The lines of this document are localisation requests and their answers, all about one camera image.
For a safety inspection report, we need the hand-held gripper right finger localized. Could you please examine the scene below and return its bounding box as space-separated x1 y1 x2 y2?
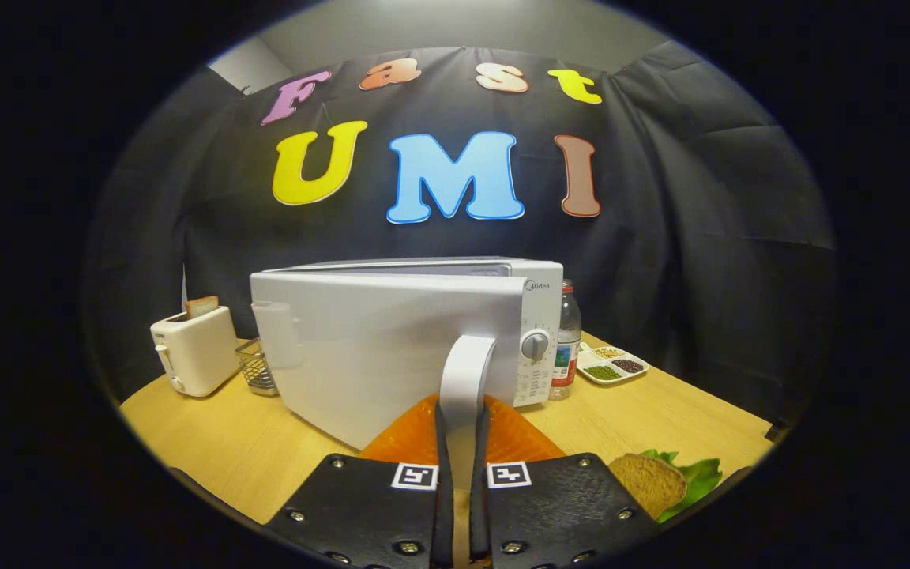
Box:
467 394 663 569

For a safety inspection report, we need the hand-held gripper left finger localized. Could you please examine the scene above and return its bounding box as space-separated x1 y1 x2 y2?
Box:
265 394 457 569

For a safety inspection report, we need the lettuce sandwich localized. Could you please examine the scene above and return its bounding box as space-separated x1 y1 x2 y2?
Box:
608 448 724 525

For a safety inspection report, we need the white microwave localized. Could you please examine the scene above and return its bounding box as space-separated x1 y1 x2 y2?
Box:
250 256 565 492

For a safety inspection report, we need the white divided dish with beans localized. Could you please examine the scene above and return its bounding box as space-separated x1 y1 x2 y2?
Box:
575 341 651 387

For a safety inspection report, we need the clear plastic water bottle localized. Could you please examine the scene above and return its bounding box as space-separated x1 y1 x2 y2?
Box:
549 279 583 401

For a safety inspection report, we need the white toaster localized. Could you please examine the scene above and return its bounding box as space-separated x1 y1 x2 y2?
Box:
149 304 242 398

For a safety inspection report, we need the black backdrop cloth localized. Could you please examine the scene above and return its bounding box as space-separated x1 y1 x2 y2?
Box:
80 41 839 428

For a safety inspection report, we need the wire mesh basket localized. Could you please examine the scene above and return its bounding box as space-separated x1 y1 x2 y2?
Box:
234 337 280 398

